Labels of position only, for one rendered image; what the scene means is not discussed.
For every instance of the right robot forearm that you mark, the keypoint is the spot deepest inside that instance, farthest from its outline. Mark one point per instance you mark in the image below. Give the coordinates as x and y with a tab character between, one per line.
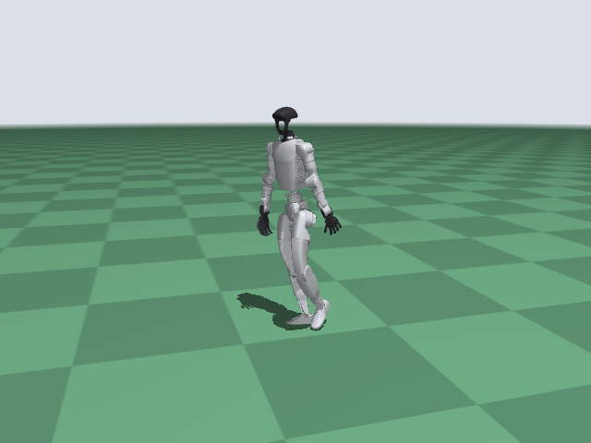
266	196

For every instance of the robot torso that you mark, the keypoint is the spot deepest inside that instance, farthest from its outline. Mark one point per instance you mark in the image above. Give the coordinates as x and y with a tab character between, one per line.
291	174

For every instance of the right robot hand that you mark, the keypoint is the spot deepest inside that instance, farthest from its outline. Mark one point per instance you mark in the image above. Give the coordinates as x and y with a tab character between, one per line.
263	222

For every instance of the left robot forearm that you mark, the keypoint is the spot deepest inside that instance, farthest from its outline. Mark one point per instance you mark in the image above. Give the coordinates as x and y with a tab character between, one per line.
318	193

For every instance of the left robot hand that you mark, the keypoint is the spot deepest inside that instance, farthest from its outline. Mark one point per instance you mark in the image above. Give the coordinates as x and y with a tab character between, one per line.
331	222

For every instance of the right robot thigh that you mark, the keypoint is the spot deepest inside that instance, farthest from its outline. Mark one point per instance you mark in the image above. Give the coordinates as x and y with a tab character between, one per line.
284	241

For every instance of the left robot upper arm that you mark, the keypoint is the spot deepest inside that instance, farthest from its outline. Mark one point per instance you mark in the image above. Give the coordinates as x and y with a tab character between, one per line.
306	151

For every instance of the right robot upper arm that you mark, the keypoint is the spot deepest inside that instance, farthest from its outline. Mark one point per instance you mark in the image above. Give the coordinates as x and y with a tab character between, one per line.
270	176

